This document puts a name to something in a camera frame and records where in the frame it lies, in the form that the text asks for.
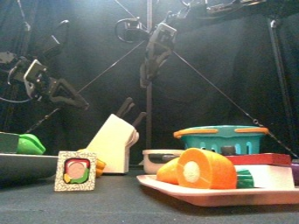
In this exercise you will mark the yellow orange toy food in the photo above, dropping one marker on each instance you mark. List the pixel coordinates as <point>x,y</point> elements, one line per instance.
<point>100,167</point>

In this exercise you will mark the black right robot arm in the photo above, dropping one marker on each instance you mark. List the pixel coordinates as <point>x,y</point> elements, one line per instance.
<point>234,7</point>

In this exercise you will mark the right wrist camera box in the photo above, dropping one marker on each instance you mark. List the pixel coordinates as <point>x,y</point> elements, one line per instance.
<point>166,30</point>

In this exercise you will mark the bright green toy food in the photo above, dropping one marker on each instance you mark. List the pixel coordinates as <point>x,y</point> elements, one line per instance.
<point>30,144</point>

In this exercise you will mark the dark grey tray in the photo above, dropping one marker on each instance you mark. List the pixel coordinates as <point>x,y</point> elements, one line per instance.
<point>23,168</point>

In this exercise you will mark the large orange toy food slice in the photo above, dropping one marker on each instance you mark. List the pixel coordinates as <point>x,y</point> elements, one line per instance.
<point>206,169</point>

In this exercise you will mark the cream wooden knife block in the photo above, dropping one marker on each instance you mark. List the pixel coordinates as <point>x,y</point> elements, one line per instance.
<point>112,145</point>

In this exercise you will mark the dark green box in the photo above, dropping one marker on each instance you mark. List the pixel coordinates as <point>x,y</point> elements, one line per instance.
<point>8,142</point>

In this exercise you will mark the purple toy piece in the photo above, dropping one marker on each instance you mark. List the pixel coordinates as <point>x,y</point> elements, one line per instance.
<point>295,173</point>

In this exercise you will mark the red flat box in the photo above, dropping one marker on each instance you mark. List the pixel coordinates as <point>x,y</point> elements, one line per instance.
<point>261,158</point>

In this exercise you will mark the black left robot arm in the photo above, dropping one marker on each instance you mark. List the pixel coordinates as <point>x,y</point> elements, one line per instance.
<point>50,40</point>

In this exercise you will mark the square speckled sushi toy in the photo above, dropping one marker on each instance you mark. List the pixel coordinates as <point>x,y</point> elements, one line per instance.
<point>75,171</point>

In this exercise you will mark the white plastic tray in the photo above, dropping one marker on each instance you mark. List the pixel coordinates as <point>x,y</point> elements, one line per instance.
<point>218,194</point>

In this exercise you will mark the vertical metal frame pole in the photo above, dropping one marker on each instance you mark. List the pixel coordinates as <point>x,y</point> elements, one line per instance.
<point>148,105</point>

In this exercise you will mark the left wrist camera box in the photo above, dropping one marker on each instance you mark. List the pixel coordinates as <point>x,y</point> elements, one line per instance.
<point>32,73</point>

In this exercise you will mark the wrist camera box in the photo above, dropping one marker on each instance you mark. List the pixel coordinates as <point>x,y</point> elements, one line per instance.
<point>166,30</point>
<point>32,73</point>

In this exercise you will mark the green ridged toy piece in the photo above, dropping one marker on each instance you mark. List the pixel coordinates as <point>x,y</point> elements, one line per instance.
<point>245,178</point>

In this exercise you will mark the white block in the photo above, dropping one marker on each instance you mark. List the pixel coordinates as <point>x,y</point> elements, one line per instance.
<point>269,176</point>

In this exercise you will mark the small orange toy food piece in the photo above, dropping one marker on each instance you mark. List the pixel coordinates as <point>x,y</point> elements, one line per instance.
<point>168,172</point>

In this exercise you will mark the slanted metal frame pole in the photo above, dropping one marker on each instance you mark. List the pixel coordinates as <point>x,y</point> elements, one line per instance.
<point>281,75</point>

